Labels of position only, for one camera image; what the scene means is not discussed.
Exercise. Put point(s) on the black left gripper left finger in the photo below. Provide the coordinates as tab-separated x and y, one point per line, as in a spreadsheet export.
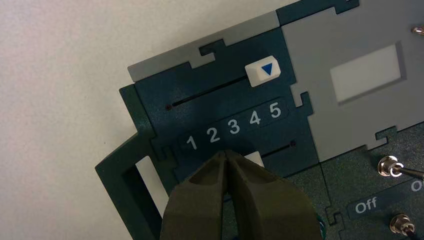
195	202

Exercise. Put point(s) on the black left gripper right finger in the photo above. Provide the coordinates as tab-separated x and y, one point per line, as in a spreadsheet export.
268	208

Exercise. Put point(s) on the white slider knob blue triangle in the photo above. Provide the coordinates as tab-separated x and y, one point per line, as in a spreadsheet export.
262	70

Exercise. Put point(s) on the teal and grey control box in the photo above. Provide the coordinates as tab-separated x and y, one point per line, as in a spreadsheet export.
331	132

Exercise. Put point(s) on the metal toggle switch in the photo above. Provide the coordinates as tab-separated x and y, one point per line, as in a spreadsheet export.
392	167
401	225

